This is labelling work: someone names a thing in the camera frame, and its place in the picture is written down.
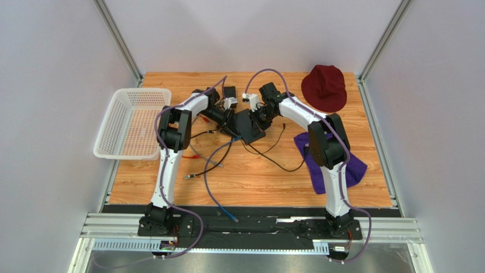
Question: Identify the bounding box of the thin black power cable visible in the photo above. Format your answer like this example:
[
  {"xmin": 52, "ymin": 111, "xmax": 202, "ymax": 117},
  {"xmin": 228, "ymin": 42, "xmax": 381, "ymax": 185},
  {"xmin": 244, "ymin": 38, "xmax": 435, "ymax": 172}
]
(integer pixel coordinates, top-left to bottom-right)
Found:
[{"xmin": 239, "ymin": 122, "xmax": 309, "ymax": 173}]

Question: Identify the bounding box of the red ethernet cable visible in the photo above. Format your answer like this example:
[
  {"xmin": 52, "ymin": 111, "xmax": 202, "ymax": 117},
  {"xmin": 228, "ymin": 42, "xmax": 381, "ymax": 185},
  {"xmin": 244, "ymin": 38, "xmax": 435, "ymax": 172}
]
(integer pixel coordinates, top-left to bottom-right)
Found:
[{"xmin": 182, "ymin": 114, "xmax": 211, "ymax": 159}]

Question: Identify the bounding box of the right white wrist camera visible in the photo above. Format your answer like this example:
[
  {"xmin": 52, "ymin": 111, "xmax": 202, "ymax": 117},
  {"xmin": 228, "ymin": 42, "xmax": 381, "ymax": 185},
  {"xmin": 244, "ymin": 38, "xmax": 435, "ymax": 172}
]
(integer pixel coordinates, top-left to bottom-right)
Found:
[{"xmin": 242, "ymin": 93, "xmax": 261, "ymax": 111}]

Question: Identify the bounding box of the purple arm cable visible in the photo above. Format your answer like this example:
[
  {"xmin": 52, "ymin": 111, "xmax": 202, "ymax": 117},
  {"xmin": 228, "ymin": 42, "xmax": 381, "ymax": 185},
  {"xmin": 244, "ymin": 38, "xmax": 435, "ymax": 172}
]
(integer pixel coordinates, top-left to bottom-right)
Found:
[
  {"xmin": 244, "ymin": 68, "xmax": 373, "ymax": 264},
  {"xmin": 92, "ymin": 75, "xmax": 228, "ymax": 270}
]

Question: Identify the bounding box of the grey ethernet cable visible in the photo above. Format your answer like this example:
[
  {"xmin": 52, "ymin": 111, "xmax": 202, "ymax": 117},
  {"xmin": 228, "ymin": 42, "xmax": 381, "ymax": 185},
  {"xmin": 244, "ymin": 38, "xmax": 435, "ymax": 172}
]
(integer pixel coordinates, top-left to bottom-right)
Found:
[{"xmin": 188, "ymin": 113, "xmax": 225, "ymax": 168}]

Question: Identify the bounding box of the blue ethernet cable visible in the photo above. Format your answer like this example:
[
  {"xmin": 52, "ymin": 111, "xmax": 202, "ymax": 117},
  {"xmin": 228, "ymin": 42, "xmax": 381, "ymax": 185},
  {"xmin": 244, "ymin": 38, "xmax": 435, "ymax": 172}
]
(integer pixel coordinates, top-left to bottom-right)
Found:
[{"xmin": 203, "ymin": 136, "xmax": 243, "ymax": 223}]

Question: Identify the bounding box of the aluminium frame rail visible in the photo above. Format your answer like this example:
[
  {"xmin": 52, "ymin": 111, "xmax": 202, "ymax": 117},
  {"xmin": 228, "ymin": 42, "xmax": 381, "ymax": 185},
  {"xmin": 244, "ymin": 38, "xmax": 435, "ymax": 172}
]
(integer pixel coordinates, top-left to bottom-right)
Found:
[{"xmin": 71, "ymin": 206, "xmax": 433, "ymax": 272}]

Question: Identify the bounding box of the dark grey network switch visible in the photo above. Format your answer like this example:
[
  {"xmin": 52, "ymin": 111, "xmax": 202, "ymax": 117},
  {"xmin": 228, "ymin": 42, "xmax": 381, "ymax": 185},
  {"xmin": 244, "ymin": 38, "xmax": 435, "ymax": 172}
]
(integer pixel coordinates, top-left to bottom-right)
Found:
[{"xmin": 235, "ymin": 109, "xmax": 266, "ymax": 144}]

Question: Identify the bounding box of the black power adapter brick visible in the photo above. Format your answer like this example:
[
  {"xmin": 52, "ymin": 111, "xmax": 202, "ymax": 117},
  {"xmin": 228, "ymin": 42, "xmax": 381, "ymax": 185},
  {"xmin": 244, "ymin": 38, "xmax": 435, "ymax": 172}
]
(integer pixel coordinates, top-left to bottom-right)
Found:
[{"xmin": 223, "ymin": 86, "xmax": 237, "ymax": 99}]

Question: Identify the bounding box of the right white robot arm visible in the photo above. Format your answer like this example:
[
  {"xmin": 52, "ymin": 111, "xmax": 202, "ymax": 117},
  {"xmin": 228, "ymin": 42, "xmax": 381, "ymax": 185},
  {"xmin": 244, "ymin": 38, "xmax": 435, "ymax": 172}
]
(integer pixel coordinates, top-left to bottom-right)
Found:
[{"xmin": 242, "ymin": 82, "xmax": 354, "ymax": 236}]

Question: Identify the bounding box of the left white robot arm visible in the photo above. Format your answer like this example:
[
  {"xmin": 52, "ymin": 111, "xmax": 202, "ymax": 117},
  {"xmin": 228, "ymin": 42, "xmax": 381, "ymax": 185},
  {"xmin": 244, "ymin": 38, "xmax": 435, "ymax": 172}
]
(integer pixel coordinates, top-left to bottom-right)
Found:
[{"xmin": 142, "ymin": 87, "xmax": 240, "ymax": 229}]

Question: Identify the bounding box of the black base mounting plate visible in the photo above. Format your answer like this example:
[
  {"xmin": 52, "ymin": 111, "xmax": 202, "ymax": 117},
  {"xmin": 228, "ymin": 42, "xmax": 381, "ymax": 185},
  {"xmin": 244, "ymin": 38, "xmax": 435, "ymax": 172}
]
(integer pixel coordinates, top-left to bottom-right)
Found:
[{"xmin": 102, "ymin": 205, "xmax": 398, "ymax": 252}]

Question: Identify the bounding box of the white plastic perforated basket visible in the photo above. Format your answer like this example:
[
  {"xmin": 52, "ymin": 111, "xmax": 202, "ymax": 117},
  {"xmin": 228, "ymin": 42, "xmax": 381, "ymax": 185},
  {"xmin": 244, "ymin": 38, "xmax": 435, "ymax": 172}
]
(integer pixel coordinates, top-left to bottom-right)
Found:
[{"xmin": 93, "ymin": 88, "xmax": 172, "ymax": 160}]

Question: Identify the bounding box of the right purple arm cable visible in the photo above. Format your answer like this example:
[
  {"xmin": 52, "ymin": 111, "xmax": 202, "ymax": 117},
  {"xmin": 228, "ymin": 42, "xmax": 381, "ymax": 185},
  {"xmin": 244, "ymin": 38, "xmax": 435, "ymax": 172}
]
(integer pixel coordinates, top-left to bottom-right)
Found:
[{"xmin": 244, "ymin": 68, "xmax": 373, "ymax": 264}]

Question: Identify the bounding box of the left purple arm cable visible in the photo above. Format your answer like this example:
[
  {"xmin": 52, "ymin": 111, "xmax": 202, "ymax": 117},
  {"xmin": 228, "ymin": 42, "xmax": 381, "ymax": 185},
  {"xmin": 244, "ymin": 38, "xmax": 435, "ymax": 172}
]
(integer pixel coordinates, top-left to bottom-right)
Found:
[{"xmin": 92, "ymin": 75, "xmax": 228, "ymax": 270}]

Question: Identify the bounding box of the dark red bucket hat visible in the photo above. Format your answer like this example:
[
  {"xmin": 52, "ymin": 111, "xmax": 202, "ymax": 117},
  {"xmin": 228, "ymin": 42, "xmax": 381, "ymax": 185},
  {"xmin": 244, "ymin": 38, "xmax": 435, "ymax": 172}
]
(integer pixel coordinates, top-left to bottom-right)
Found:
[{"xmin": 301, "ymin": 65, "xmax": 347, "ymax": 113}]

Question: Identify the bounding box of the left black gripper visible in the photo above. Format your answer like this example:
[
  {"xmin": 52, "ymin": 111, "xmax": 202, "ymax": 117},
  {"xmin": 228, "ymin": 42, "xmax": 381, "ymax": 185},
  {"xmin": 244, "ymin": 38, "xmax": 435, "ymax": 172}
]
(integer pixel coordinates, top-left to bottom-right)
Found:
[{"xmin": 200, "ymin": 107, "xmax": 241, "ymax": 140}]

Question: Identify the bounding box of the purple cloth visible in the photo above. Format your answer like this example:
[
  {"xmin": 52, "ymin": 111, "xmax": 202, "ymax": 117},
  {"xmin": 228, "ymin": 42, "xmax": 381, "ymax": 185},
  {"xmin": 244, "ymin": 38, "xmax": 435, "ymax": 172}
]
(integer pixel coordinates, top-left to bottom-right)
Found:
[{"xmin": 294, "ymin": 133, "xmax": 368, "ymax": 195}]

